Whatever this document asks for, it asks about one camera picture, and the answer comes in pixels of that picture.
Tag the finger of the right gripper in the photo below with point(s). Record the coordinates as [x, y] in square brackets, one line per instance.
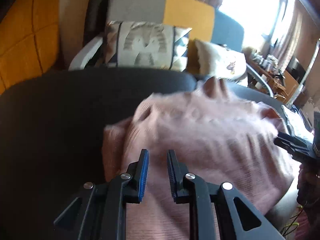
[297, 147]

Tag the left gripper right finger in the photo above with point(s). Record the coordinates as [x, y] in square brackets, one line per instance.
[216, 211]

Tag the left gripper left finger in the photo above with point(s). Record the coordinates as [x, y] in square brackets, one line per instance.
[99, 211]

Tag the pink knitted sweater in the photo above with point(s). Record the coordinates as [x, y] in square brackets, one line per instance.
[216, 134]

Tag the person right hand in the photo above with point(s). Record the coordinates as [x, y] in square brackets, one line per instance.
[308, 185]

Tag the cream knitted sweater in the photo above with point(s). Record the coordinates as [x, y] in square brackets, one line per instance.
[296, 125]

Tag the wooden side table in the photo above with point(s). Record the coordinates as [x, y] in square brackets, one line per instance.
[283, 90]

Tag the green potted plant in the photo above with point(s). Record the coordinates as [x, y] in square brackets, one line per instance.
[292, 224]

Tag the pink curtain left window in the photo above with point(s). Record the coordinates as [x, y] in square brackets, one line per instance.
[286, 46]

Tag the deer print cushion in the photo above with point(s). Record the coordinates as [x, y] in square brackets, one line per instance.
[220, 62]

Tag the grey yellow blue sofa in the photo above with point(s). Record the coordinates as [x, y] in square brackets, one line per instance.
[207, 24]

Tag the tiger print cushion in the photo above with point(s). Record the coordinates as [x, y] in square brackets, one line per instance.
[146, 45]

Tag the black rolled mat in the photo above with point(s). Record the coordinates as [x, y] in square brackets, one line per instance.
[95, 19]

